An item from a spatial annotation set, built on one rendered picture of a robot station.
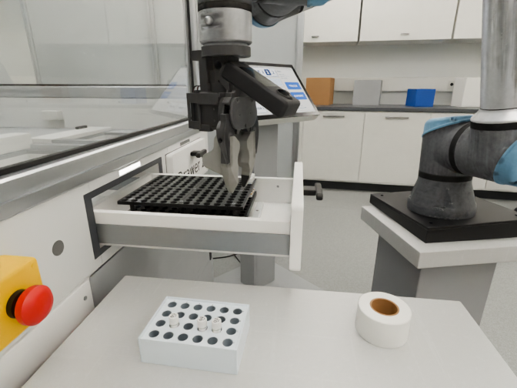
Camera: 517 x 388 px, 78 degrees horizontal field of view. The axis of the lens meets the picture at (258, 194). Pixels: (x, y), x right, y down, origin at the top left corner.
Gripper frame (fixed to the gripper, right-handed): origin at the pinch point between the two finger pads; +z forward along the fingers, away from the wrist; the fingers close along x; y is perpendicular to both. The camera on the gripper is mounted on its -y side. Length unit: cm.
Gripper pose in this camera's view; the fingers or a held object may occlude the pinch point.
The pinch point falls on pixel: (241, 182)
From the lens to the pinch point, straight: 51.4
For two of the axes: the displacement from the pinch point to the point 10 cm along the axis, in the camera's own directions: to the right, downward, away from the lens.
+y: -8.7, -1.5, 4.6
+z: 0.1, 9.5, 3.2
